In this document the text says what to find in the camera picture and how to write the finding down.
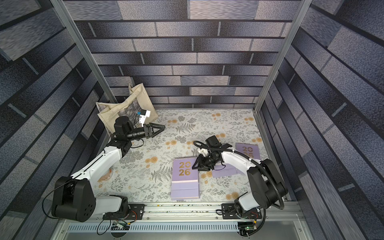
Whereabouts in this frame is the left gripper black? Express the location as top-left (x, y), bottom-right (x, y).
top-left (126, 124), bottom-right (166, 142)

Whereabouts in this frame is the purple 2026 calendar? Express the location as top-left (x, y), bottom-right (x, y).
top-left (236, 143), bottom-right (261, 160)
top-left (171, 158), bottom-right (200, 201)
top-left (212, 164), bottom-right (244, 178)

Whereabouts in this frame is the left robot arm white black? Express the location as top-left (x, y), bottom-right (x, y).
top-left (51, 116), bottom-right (166, 222)

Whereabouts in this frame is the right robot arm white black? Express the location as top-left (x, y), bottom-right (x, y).
top-left (193, 136), bottom-right (288, 218)

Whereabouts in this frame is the cream canvas tote bag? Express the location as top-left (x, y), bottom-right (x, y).
top-left (96, 84), bottom-right (158, 136)

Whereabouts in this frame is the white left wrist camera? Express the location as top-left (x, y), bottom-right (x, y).
top-left (138, 109), bottom-right (151, 126)

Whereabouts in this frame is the left aluminium frame post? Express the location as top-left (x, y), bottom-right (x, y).
top-left (50, 0), bottom-right (118, 104)

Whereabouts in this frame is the aluminium frame post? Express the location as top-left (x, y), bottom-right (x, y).
top-left (50, 0), bottom-right (118, 104)
top-left (254, 0), bottom-right (312, 114)

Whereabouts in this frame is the right aluminium frame post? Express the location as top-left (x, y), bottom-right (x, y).
top-left (254, 0), bottom-right (312, 114)

